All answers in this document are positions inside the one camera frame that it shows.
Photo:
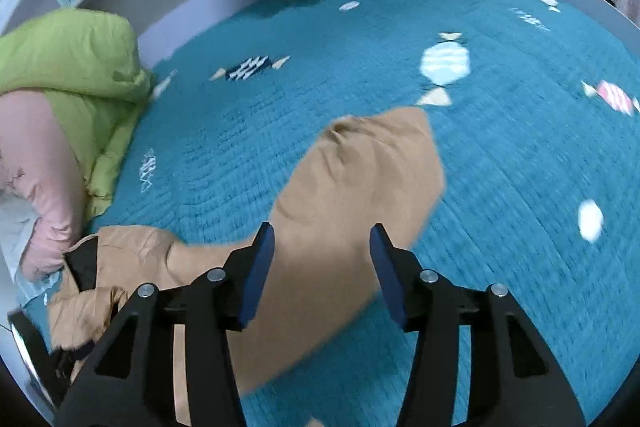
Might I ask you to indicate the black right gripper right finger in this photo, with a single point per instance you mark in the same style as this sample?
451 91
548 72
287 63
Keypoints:
515 378

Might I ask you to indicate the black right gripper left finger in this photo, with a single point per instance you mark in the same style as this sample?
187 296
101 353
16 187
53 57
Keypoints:
128 378

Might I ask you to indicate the light grey garment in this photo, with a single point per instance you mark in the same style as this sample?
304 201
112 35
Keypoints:
17 222

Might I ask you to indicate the pink padded jacket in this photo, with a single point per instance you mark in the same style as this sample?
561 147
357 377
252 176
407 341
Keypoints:
38 165

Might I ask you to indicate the teal quilted bedspread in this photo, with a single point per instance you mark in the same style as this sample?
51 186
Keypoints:
534 109

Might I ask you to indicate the lime green jacket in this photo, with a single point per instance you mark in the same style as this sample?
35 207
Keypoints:
87 65

